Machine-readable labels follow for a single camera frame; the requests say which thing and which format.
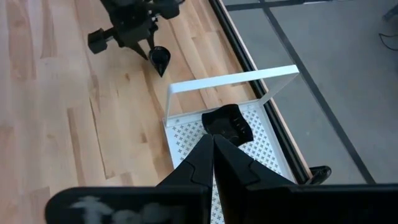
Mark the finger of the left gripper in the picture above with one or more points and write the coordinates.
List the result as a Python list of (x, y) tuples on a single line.
[(139, 49), (151, 39)]

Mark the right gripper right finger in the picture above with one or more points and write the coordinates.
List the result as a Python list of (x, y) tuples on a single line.
[(233, 174)]

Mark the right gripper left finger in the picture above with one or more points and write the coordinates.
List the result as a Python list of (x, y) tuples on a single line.
[(196, 174)]

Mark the black teardrop plate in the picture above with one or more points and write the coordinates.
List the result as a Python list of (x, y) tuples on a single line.
[(160, 57)]

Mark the black wavy square plate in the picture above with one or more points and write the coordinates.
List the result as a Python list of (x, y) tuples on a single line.
[(230, 121)]

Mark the white perforated metal rack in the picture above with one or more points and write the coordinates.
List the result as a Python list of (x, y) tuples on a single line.
[(186, 133)]

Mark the small black glossy object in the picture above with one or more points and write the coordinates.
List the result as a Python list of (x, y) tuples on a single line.
[(320, 174)]

